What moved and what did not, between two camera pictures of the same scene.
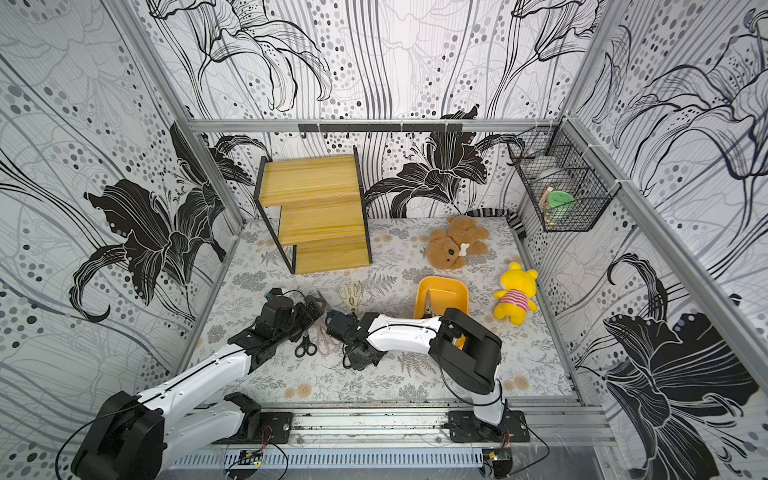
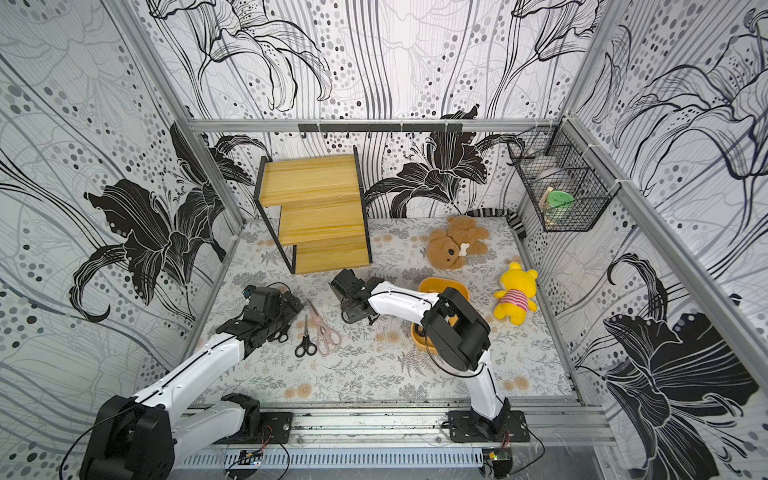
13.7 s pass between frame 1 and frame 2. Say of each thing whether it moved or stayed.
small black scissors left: stayed
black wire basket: stayed
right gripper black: moved
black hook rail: stayed
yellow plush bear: stayed
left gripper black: moved
